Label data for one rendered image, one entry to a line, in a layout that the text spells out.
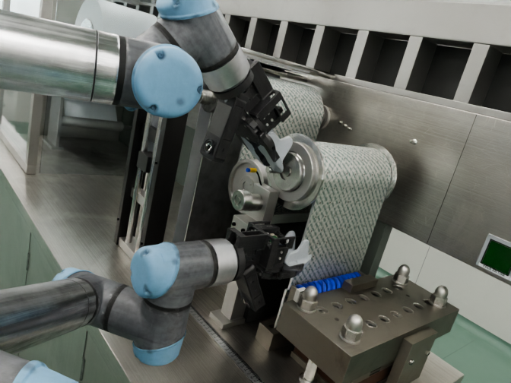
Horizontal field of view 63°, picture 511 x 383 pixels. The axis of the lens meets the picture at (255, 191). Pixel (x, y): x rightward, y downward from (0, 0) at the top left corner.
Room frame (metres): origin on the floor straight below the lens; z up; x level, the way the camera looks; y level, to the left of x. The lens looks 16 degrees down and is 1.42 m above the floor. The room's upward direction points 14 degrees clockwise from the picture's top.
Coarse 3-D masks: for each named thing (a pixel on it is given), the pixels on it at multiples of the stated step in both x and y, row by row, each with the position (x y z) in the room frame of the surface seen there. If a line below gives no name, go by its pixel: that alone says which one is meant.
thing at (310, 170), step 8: (296, 144) 0.79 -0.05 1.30; (296, 152) 0.79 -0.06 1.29; (304, 152) 0.77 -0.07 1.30; (304, 160) 0.77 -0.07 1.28; (312, 160) 0.76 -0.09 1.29; (312, 168) 0.75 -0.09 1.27; (272, 176) 0.82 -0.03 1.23; (304, 176) 0.76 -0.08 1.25; (312, 176) 0.75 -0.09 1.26; (272, 184) 0.81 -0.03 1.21; (304, 184) 0.76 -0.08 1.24; (312, 184) 0.75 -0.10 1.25; (280, 192) 0.79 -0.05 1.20; (288, 192) 0.78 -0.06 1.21; (296, 192) 0.77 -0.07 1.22; (304, 192) 0.75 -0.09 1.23; (288, 200) 0.78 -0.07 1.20; (296, 200) 0.76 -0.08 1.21
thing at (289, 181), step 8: (288, 152) 0.79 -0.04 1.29; (288, 160) 0.78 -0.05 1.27; (296, 160) 0.77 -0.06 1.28; (288, 168) 0.78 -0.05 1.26; (296, 168) 0.76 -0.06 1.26; (304, 168) 0.77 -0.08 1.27; (280, 176) 0.79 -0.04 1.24; (288, 176) 0.78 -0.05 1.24; (296, 176) 0.76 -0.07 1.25; (280, 184) 0.79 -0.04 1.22; (288, 184) 0.77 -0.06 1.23; (296, 184) 0.76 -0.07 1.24
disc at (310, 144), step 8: (296, 136) 0.81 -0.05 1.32; (304, 136) 0.79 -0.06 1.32; (304, 144) 0.79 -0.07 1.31; (312, 144) 0.78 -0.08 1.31; (312, 152) 0.77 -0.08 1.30; (320, 152) 0.76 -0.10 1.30; (320, 160) 0.75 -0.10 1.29; (320, 168) 0.75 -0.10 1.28; (320, 176) 0.75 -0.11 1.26; (320, 184) 0.74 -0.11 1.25; (312, 192) 0.75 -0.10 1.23; (280, 200) 0.80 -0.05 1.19; (304, 200) 0.76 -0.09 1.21; (312, 200) 0.75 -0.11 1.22; (288, 208) 0.78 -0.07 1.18; (296, 208) 0.77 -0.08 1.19
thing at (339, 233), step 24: (312, 216) 0.76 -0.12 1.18; (336, 216) 0.81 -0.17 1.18; (360, 216) 0.87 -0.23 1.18; (312, 240) 0.78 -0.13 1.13; (336, 240) 0.83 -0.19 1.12; (360, 240) 0.89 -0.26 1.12; (312, 264) 0.79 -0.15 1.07; (336, 264) 0.85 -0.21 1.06; (360, 264) 0.92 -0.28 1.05; (288, 288) 0.76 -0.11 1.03
